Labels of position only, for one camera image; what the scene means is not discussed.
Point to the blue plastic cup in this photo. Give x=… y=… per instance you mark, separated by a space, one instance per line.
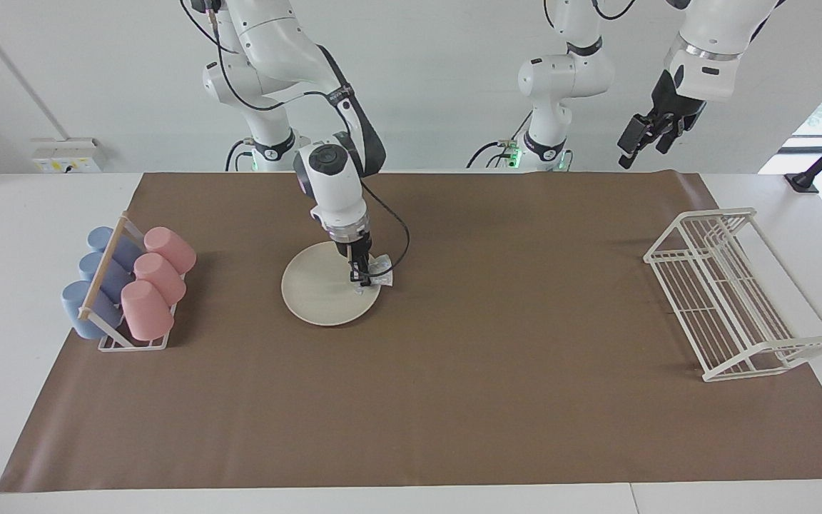
x=115 y=275
x=83 y=310
x=125 y=250

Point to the pink plastic cup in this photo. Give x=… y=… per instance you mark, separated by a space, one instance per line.
x=170 y=248
x=160 y=278
x=145 y=310

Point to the wooden cup holder rack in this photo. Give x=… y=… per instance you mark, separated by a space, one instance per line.
x=103 y=268

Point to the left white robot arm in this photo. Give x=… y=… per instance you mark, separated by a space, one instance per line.
x=561 y=78

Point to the brown paper table mat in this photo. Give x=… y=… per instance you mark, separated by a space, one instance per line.
x=525 y=428

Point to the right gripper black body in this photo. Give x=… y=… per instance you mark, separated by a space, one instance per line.
x=354 y=251

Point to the white wall power socket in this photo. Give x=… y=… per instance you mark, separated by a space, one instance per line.
x=68 y=155

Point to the white round plate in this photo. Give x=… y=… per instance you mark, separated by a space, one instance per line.
x=311 y=293

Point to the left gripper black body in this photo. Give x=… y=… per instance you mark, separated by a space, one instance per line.
x=678 y=100

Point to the silver mesh sponge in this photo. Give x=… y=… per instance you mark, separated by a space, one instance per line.
x=381 y=270

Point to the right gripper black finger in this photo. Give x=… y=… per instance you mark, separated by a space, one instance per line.
x=356 y=275
x=367 y=273

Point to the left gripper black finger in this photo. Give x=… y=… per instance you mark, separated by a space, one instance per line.
x=670 y=137
x=633 y=139

